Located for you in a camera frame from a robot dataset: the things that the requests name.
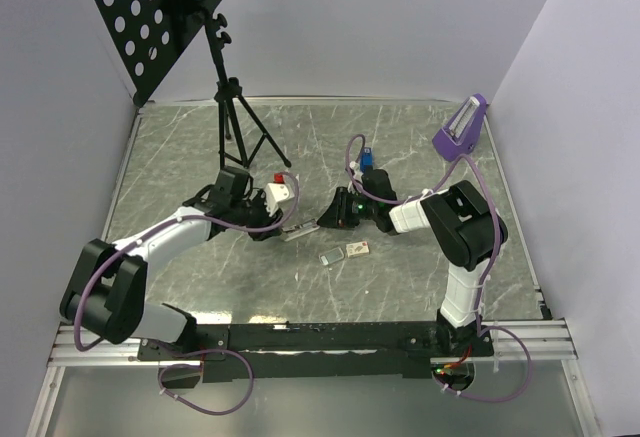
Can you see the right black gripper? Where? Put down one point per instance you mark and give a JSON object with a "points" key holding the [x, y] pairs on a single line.
{"points": [[337, 214]]}

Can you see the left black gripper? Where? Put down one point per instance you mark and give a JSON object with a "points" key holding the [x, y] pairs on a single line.
{"points": [[267, 221]]}

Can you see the small white staple box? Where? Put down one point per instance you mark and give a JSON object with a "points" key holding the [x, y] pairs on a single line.
{"points": [[357, 249]]}

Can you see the silver staple tray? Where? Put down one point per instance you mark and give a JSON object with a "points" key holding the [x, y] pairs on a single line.
{"points": [[332, 256]]}

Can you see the beige white stapler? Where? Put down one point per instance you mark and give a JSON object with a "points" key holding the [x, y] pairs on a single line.
{"points": [[296, 231]]}

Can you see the blue black stapler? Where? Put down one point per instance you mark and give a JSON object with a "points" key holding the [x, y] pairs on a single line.
{"points": [[366, 160]]}

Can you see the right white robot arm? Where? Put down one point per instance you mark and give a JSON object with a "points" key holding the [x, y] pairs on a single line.
{"points": [[459, 217]]}

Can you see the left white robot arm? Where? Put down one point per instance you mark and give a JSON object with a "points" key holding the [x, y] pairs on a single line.
{"points": [[106, 293]]}

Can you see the purple metronome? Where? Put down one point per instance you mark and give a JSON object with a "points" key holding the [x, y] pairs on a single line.
{"points": [[460, 134]]}

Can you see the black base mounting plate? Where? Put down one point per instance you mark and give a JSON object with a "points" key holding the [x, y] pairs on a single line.
{"points": [[227, 352]]}

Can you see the black perforated music stand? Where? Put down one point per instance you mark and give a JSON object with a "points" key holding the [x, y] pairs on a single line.
{"points": [[150, 37]]}

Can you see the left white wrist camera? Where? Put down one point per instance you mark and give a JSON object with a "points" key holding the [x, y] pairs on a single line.
{"points": [[285, 188]]}

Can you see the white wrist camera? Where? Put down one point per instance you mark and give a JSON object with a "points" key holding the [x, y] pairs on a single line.
{"points": [[285, 188], [355, 171]]}

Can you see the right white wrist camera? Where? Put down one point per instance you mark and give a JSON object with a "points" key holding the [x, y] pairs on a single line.
{"points": [[355, 171]]}

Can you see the aluminium rail frame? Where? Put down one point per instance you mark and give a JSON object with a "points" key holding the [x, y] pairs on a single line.
{"points": [[546, 340]]}

